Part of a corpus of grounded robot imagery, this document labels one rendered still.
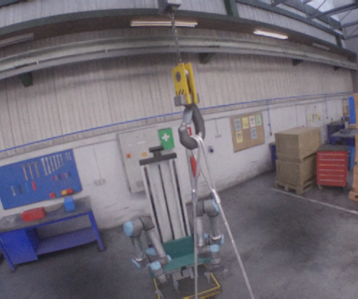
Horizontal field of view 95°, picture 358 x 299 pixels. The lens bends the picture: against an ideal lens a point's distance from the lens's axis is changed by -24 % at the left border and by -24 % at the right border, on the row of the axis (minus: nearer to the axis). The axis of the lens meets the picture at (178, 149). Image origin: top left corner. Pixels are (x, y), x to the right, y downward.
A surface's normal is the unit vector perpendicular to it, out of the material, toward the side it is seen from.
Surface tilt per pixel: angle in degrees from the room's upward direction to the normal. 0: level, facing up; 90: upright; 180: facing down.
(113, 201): 90
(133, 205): 90
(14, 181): 90
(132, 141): 90
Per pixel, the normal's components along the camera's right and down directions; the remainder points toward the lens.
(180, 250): 0.25, 0.12
